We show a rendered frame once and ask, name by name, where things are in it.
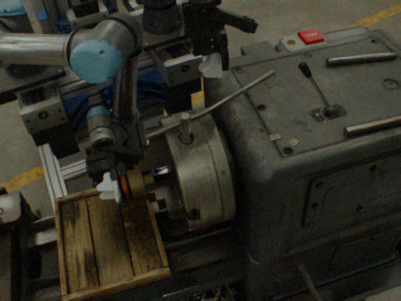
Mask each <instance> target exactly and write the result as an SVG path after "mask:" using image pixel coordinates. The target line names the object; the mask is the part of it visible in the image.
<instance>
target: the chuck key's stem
mask: <svg viewBox="0 0 401 301"><path fill-rule="evenodd" d="M180 121H181V122H182V123H183V125H181V133H182V134H183V139H184V140H187V139H189V134H190V114H189V113H187V112H184V113H181V114H180Z"/></svg>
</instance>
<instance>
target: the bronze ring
mask: <svg viewBox="0 0 401 301"><path fill-rule="evenodd" d="M117 179H118V183H119V186H120V190H121V194H122V200H123V201H124V202H126V201H132V200H133V199H134V200H135V201H140V200H143V199H146V200H148V195H147V191H146V188H145V186H147V185H150V184H153V183H155V180H154V178H153V173H152V171H147V172H144V173H143V172H141V170H140V167H139V166H138V167H137V168H136V169H133V170H131V171H127V173H126V174H124V173H121V174H120V175H118V176H117Z"/></svg>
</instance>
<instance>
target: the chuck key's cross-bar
mask: <svg viewBox="0 0 401 301"><path fill-rule="evenodd" d="M272 75H275V71H273V70H270V72H267V73H266V74H265V75H263V76H261V77H260V78H258V79H257V80H254V81H253V82H250V83H249V84H247V85H246V86H245V87H243V88H241V89H240V90H238V91H235V92H233V93H231V95H229V96H228V97H225V98H224V99H222V100H221V101H219V102H217V103H216V104H215V105H212V106H210V107H208V108H207V109H205V110H203V111H202V112H199V113H198V114H195V115H192V116H191V117H190V121H194V120H197V119H199V118H201V117H203V116H205V115H207V114H209V113H211V112H213V111H214V110H215V109H216V108H219V107H220V106H222V105H225V104H226V103H227V102H230V101H231V100H232V99H233V98H235V97H237V96H239V95H240V94H242V93H244V92H246V91H247V90H250V89H251V88H252V87H255V86H256V85H258V84H259V83H260V82H262V81H265V80H267V79H268V78H270V77H271V76H272ZM181 125H183V123H182V122H181V121H177V122H175V123H172V124H170V125H167V126H165V127H163V128H161V129H159V130H156V131H153V132H151V133H148V134H147V135H145V139H146V140H147V139H151V138H154V137H156V136H158V135H161V134H163V133H165V132H168V131H169V130H172V129H174V128H177V127H180V126H181Z"/></svg>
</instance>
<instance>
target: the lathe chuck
mask: <svg viewBox="0 0 401 301"><path fill-rule="evenodd" d="M184 112H187V113H189V114H190V116H192V115H195V113H194V112H193V111H192V110H186V111H183V112H180V113H176V114H172V115H167V116H164V117H161V118H159V119H158V125H160V122H161V125H162V128H163V127H165V126H167V125H170V124H172V123H175V122H177V121H180V114H181V113H184ZM164 118H167V119H164ZM160 120H161V121H160ZM190 133H191V134H192V135H193V140H192V141H191V142H189V143H183V142H181V141H180V134H182V133H181V127H177V128H174V129H172V130H169V131H168V132H165V133H163V137H164V139H165V144H166V148H167V152H168V156H169V159H170V166H167V170H168V172H173V173H174V176H175V181H176V183H177V185H178V189H179V191H180V197H181V199H182V202H183V205H184V207H185V210H186V211H187V212H189V211H191V209H194V208H197V210H198V215H199V218H198V219H196V220H192V219H191V220H187V216H186V217H182V220H183V223H184V225H185V227H186V229H187V230H188V231H193V230H196V229H200V228H203V227H206V226H210V225H213V224H217V223H220V222H221V221H222V218H223V207H222V201H221V192H220V189H219V185H218V179H217V175H216V168H215V165H214V162H213V157H212V155H211V151H210V148H209V146H208V141H207V140H206V137H205V134H204V132H203V129H202V127H201V124H200V122H199V121H198V120H194V121H191V122H190Z"/></svg>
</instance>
